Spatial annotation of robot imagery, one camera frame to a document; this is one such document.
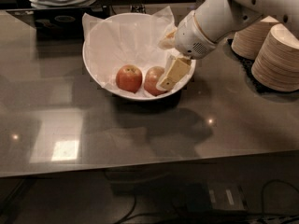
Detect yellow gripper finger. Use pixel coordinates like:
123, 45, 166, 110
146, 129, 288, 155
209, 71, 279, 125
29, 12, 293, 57
158, 29, 177, 49
156, 55, 192, 91

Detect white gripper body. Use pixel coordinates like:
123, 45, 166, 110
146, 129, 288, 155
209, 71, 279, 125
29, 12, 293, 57
175, 11, 217, 60

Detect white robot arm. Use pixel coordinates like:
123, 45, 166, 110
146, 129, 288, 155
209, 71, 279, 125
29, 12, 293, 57
159, 0, 299, 60

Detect right red apple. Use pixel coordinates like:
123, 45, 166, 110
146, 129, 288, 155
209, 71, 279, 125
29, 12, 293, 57
144, 66, 164, 96

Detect red apple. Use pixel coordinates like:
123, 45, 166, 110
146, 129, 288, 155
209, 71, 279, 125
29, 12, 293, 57
116, 64, 143, 93
144, 66, 164, 96

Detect left red apple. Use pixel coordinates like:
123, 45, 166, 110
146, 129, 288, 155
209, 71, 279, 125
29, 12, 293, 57
116, 64, 143, 93

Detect white bowl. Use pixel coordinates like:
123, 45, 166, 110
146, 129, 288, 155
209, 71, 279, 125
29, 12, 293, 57
81, 12, 197, 102

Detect white paper liner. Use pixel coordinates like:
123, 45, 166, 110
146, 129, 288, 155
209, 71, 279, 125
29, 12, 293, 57
81, 6, 196, 98

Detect back stack paper plates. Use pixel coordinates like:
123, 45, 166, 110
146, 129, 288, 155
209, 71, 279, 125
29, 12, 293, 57
232, 16, 278, 60

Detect stack paper plates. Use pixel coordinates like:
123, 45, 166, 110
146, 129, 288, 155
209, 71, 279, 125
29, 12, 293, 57
251, 24, 299, 92
232, 16, 278, 60

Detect black mat under plates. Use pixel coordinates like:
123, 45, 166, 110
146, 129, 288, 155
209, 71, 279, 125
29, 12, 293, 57
233, 51, 299, 94

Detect front stack paper plates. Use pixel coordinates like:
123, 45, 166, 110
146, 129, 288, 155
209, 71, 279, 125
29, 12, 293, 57
251, 24, 299, 92

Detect dark box under table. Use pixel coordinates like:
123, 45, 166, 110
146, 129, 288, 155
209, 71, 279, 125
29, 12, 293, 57
185, 183, 248, 213

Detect black cable under table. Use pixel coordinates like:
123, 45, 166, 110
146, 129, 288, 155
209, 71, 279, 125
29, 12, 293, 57
111, 179, 299, 224

